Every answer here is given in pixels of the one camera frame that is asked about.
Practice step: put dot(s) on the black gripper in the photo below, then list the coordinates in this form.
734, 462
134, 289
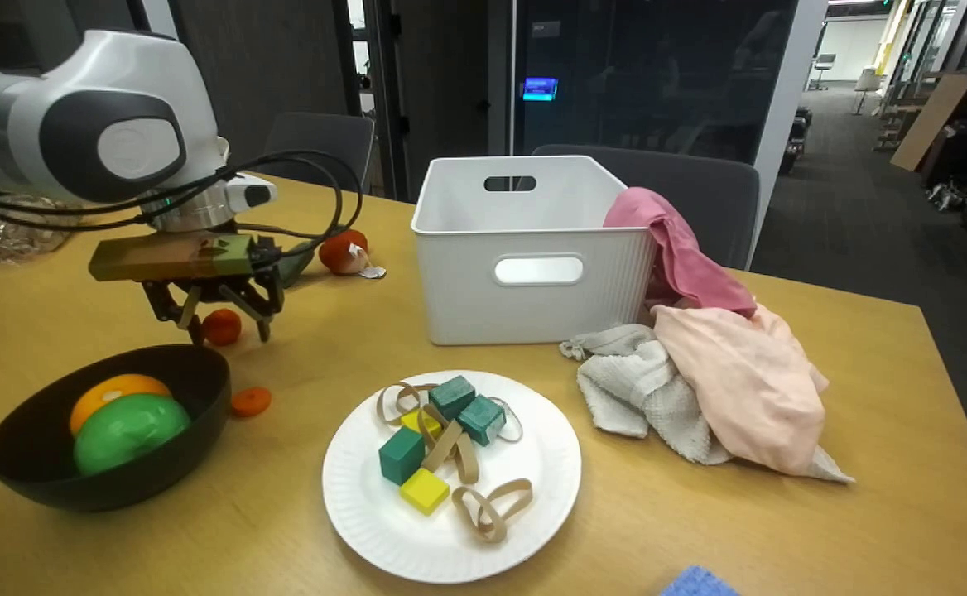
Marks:
212, 289

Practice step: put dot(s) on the orange fruit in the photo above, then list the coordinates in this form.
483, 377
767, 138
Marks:
113, 395

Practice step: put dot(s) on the green toy vegetable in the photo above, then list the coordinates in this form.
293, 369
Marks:
129, 433

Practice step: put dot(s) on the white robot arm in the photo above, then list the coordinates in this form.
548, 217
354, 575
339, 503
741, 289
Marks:
88, 133

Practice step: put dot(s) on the black bowl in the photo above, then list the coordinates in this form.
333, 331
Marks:
191, 433

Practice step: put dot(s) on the small red toy tomato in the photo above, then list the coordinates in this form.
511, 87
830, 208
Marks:
218, 330

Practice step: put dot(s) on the orange toy carrot slice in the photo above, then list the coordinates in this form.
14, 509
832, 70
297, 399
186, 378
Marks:
248, 401

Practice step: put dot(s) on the red plush vegetable toy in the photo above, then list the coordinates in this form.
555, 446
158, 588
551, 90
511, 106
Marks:
342, 253

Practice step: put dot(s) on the tan rubber band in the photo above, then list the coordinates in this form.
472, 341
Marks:
514, 417
492, 509
399, 399
448, 447

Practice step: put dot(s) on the grey chair with wide back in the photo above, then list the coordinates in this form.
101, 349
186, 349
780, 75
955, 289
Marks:
321, 138

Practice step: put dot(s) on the yellow wooden block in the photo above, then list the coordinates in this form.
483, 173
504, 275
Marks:
414, 423
425, 487

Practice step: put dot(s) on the green wooden block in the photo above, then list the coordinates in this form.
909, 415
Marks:
401, 454
451, 395
480, 417

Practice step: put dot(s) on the white paper plate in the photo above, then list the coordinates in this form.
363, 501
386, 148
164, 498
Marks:
371, 517

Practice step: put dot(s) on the white plastic bin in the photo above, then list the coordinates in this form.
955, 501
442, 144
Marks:
528, 265

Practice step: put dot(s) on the blue lit screen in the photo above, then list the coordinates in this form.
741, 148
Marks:
541, 90

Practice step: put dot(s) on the grey cloth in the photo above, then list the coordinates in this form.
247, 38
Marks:
644, 385

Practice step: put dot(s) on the dark pink cloth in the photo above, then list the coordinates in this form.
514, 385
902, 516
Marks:
677, 253

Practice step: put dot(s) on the grey chair with low back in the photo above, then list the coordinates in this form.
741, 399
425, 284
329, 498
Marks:
693, 201

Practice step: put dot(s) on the light pink cloth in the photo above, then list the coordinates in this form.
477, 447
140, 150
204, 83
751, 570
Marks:
748, 385

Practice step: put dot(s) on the blue sponge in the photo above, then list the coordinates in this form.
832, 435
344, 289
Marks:
700, 584

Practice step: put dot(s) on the leaning cardboard sheet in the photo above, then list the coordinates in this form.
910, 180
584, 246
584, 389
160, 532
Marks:
930, 119

